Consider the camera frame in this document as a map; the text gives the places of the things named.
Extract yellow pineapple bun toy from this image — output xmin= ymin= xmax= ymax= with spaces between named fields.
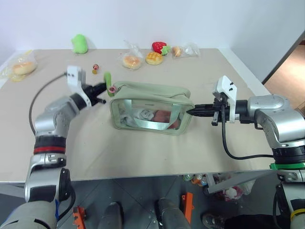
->
xmin=145 ymin=51 xmax=164 ymax=65

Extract long bread in plastic bag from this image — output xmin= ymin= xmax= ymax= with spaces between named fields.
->
xmin=0 ymin=49 xmax=39 ymax=83

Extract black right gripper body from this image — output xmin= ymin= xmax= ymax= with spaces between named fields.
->
xmin=211 ymin=92 xmax=230 ymax=126

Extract red strawberry plush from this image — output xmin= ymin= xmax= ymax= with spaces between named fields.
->
xmin=152 ymin=41 xmax=172 ymax=56

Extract dark trouser leg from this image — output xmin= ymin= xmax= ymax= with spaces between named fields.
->
xmin=223 ymin=214 xmax=276 ymax=229

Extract grey cloth inside pouch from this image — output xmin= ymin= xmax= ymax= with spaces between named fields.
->
xmin=119 ymin=107 xmax=156 ymax=125

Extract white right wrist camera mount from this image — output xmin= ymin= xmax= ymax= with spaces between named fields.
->
xmin=212 ymin=75 xmax=238 ymax=124

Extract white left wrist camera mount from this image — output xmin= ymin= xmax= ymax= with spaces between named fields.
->
xmin=67 ymin=66 xmax=92 ymax=108

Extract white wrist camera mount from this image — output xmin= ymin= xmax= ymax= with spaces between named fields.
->
xmin=67 ymin=66 xmax=92 ymax=108
xmin=212 ymin=75 xmax=238 ymax=124

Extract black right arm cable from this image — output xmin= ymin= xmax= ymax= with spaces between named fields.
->
xmin=221 ymin=106 xmax=275 ymax=160

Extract grey shoe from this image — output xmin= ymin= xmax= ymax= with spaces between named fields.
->
xmin=202 ymin=213 xmax=226 ymax=229

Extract green plush toy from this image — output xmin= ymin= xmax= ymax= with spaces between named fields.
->
xmin=71 ymin=34 xmax=88 ymax=54

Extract grey metal table bracket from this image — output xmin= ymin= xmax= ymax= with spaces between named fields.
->
xmin=204 ymin=170 xmax=278 ymax=196

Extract round bun in plastic bag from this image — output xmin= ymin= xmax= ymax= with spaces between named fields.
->
xmin=121 ymin=40 xmax=144 ymax=70

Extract colourful drink bottles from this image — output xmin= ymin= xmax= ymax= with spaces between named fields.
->
xmin=183 ymin=174 xmax=208 ymax=187

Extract green zip pouch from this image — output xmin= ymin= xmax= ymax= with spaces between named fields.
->
xmin=109 ymin=81 xmax=195 ymax=136

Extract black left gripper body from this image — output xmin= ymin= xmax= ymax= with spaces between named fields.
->
xmin=82 ymin=83 xmax=102 ymax=106

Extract red item inside pouch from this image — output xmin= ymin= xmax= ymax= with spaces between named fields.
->
xmin=152 ymin=109 xmax=180 ymax=130

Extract small bread in plastic bag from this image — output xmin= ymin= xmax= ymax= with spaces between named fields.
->
xmin=172 ymin=42 xmax=201 ymax=59

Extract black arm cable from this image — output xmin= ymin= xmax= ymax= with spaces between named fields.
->
xmin=221 ymin=106 xmax=275 ymax=160
xmin=28 ymin=72 xmax=68 ymax=134

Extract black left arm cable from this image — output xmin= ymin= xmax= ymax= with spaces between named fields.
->
xmin=28 ymin=72 xmax=68 ymax=134

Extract dark door frame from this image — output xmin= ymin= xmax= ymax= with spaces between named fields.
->
xmin=261 ymin=30 xmax=305 ymax=84

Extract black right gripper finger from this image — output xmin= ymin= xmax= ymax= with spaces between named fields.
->
xmin=186 ymin=108 xmax=215 ymax=118
xmin=193 ymin=104 xmax=215 ymax=111

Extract orange clamp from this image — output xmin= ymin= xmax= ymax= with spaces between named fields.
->
xmin=72 ymin=206 xmax=87 ymax=229
xmin=181 ymin=192 xmax=193 ymax=225

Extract dark rounded shape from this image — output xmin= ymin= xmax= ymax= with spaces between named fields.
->
xmin=155 ymin=198 xmax=189 ymax=229
xmin=99 ymin=202 xmax=125 ymax=229

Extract plastic bag with toys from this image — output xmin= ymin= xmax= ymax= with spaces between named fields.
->
xmin=215 ymin=173 xmax=256 ymax=203

